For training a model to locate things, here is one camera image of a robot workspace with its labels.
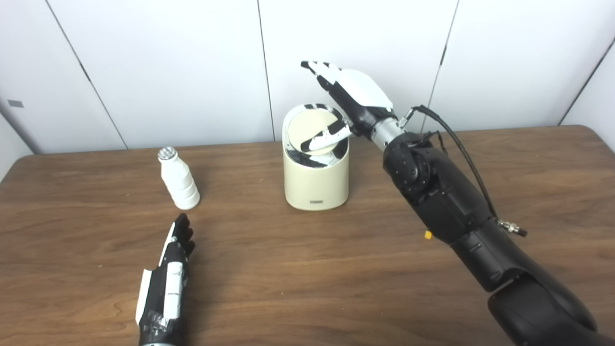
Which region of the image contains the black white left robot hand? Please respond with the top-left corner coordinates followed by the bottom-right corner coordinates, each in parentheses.
top-left (135, 213), bottom-right (196, 344)

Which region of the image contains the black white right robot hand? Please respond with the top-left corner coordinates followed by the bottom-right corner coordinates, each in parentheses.
top-left (301, 61), bottom-right (399, 153)

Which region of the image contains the cream round bin lid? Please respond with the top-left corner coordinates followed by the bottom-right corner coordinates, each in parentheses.
top-left (287, 109), bottom-right (343, 155)

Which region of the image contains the small white plastic bottle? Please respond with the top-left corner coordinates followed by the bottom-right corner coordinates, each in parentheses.
top-left (158, 147), bottom-right (201, 210)

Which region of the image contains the cream-colored bin body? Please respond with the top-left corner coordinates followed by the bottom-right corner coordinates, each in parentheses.
top-left (282, 103), bottom-right (350, 211)

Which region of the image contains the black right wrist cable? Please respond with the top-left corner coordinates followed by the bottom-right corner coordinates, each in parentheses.
top-left (398, 105), bottom-right (528, 237)

